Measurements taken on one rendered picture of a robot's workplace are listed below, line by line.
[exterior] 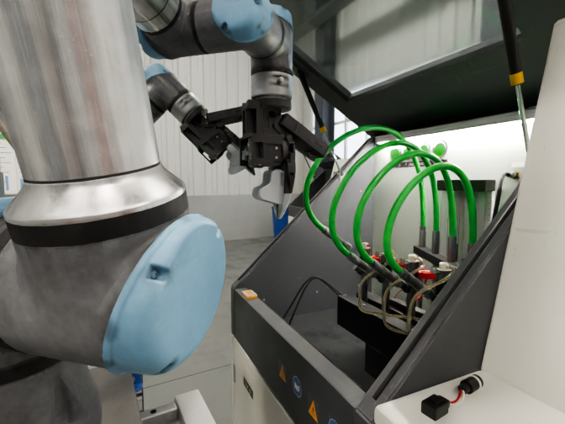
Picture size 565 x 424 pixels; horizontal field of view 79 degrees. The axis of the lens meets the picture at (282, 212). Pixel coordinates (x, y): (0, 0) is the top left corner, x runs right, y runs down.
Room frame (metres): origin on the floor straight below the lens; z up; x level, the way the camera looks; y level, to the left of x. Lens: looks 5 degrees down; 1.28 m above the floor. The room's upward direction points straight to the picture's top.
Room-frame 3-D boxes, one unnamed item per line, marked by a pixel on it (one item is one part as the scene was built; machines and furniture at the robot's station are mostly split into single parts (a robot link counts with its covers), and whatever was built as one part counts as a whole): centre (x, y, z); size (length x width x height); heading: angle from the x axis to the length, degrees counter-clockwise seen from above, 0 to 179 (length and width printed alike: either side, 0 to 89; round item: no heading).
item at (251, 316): (0.77, 0.00, 0.87); 0.62 x 0.04 x 0.16; 25
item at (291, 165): (0.62, -0.01, 1.31); 0.05 x 0.02 x 0.09; 25
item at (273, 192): (0.62, 0.02, 1.26); 0.06 x 0.03 x 0.09; 115
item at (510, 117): (0.98, -0.45, 1.43); 0.54 x 0.03 x 0.02; 25
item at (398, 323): (0.76, -0.26, 0.91); 0.34 x 0.10 x 0.15; 25
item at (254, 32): (0.54, 0.07, 1.52); 0.11 x 0.11 x 0.08; 73
